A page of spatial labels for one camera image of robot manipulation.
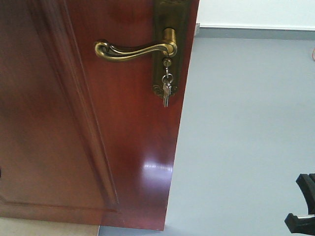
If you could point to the plywood floor board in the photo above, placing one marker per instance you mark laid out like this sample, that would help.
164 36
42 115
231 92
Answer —
23 227

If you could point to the brass door lever handle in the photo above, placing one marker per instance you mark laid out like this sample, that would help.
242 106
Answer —
110 52

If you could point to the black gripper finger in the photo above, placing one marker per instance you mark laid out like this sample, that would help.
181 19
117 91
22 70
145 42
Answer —
300 224
306 183

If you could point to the brown wooden door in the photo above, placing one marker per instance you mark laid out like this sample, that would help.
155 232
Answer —
82 139

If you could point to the brass door lock plate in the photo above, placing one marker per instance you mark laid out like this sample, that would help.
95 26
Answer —
169 14

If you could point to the silver key bunch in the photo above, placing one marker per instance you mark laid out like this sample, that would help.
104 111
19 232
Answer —
167 80

